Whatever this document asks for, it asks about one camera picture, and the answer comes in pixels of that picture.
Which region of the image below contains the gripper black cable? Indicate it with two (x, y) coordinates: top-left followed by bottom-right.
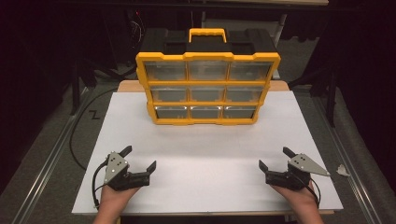
(297, 173), (321, 209)
(92, 161), (109, 209)

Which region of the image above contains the long black floor cable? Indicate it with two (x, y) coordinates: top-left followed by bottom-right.
(68, 87), (120, 172)

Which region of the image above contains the set of clear plastic drawers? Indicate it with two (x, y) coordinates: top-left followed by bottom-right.
(143, 61), (275, 119)

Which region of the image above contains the crumpled white paper scrap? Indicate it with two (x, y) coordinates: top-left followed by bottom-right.
(335, 163), (351, 177)

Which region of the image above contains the person's left hand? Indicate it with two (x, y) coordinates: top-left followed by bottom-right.
(98, 184), (140, 216)

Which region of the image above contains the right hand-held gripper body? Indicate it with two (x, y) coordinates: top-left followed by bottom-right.
(264, 152), (332, 191)

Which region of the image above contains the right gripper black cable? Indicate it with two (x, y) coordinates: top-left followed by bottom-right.
(297, 173), (321, 209)

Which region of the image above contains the metal floor rail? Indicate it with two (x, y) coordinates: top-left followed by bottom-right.
(310, 95), (378, 224)
(10, 88), (92, 224)

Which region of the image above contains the bundle of hanging cables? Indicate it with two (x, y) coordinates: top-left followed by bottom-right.
(129, 9), (147, 49)

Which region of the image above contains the yellow black organizer cabinet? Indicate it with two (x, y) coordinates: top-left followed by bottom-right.
(135, 27), (282, 126)

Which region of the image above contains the dark metal stand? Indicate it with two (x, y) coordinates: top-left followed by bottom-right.
(288, 62), (340, 129)
(69, 57), (98, 117)

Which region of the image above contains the white table cover sheet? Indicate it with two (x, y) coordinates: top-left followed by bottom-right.
(71, 91), (345, 216)

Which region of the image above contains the person's right hand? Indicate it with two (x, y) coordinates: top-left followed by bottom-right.
(269, 182), (319, 214)

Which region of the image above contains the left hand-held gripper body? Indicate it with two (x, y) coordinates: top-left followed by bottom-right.
(103, 150), (150, 191)

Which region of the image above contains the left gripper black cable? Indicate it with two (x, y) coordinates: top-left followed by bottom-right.
(92, 161), (109, 209)

